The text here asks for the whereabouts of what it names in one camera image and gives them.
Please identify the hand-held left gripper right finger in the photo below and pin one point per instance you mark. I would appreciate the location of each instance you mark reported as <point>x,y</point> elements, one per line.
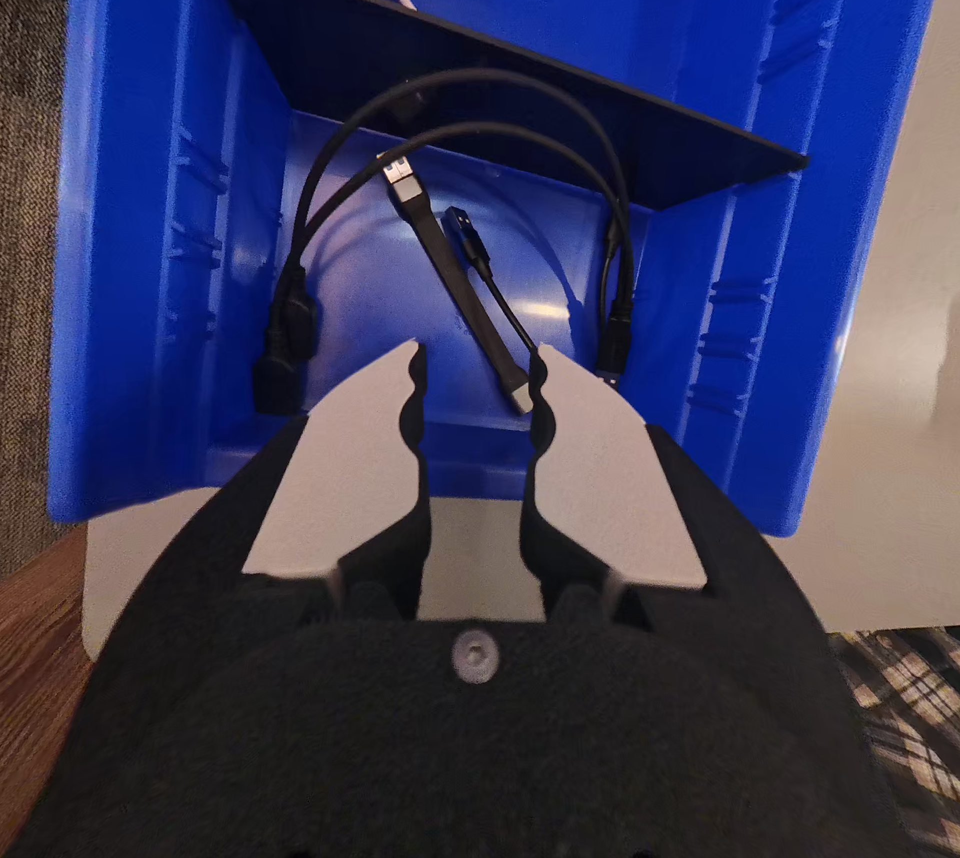
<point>615,491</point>

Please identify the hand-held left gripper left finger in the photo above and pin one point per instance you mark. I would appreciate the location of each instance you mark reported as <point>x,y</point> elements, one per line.
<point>337,483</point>

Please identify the blue plastic bin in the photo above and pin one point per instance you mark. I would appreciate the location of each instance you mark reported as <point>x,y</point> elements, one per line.
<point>135,273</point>

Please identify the person's plaid shirt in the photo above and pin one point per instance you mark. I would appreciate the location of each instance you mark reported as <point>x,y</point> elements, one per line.
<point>900,693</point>

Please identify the black bin divider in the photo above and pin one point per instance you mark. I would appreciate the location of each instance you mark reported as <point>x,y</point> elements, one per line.
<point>450,71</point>

